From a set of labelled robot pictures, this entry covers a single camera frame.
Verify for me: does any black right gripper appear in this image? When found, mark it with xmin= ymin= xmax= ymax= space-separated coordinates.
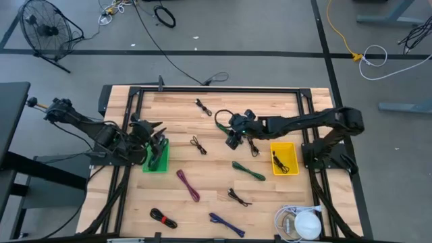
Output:
xmin=225 ymin=108 xmax=267 ymax=151

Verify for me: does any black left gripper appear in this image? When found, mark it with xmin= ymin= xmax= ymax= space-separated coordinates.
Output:
xmin=130 ymin=113 xmax=167 ymax=164

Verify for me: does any black USB cable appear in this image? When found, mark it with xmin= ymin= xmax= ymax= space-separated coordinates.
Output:
xmin=227 ymin=187 xmax=253 ymax=208
xmin=271 ymin=150 xmax=290 ymax=176
xmin=247 ymin=136 xmax=261 ymax=158
xmin=194 ymin=98 xmax=213 ymax=117

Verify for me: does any maroon braided USB cable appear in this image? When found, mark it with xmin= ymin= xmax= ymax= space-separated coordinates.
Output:
xmin=175 ymin=169 xmax=201 ymax=203

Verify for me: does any green plastic basket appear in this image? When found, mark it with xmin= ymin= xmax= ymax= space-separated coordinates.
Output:
xmin=142 ymin=138 xmax=170 ymax=173

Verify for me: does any yellow plastic basket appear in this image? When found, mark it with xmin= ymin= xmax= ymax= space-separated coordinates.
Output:
xmin=270 ymin=142 xmax=300 ymax=177

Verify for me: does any white bulb table lamp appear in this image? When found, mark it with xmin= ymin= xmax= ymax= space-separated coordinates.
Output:
xmin=279 ymin=209 xmax=323 ymax=241

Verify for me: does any orange rod with black knob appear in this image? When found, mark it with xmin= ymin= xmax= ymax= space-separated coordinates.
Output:
xmin=26 ymin=97 xmax=49 ymax=110

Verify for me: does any black desk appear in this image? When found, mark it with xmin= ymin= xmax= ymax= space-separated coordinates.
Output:
xmin=0 ymin=82 xmax=89 ymax=240

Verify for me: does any black floor fan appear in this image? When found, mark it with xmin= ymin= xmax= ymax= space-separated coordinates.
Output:
xmin=18 ymin=0 xmax=85 ymax=74

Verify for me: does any desk with blue-grey legs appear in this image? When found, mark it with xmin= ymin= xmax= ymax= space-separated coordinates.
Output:
xmin=356 ymin=0 xmax=432 ymax=27

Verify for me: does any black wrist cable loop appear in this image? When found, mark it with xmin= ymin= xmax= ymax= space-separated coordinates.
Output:
xmin=214 ymin=109 xmax=236 ymax=131

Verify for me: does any brown cable centre-left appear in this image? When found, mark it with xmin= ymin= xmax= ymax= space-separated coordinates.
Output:
xmin=189 ymin=135 xmax=208 ymax=156

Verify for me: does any black aluminium table frame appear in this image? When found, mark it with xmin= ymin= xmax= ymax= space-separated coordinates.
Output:
xmin=76 ymin=84 xmax=374 ymax=243

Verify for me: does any long black floor cable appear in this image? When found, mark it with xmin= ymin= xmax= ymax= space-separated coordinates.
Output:
xmin=133 ymin=0 xmax=230 ymax=86

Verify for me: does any black arm cable harness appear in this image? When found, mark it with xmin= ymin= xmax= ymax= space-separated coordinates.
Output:
xmin=308 ymin=170 xmax=364 ymax=239
xmin=79 ymin=165 xmax=132 ymax=237

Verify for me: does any black cable with red tie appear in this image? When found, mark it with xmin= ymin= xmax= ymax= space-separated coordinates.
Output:
xmin=149 ymin=207 xmax=178 ymax=230

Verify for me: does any white round device with cord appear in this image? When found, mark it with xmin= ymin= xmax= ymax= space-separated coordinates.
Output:
xmin=273 ymin=205 xmax=323 ymax=243

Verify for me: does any coiled black floor cable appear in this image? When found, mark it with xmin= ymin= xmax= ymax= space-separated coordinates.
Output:
xmin=153 ymin=5 xmax=177 ymax=29

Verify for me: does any white and yellow cable clutter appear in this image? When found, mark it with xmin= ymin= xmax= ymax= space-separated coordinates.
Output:
xmin=97 ymin=0 xmax=136 ymax=26

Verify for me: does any yellow extension cord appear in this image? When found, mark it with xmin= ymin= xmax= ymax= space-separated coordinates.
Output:
xmin=325 ymin=0 xmax=364 ymax=63

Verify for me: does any white floor cable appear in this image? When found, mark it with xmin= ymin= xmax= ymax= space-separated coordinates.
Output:
xmin=358 ymin=44 xmax=432 ymax=82

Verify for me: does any bundle of black cables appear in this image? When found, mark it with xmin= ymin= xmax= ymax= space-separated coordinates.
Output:
xmin=397 ymin=15 xmax=432 ymax=55

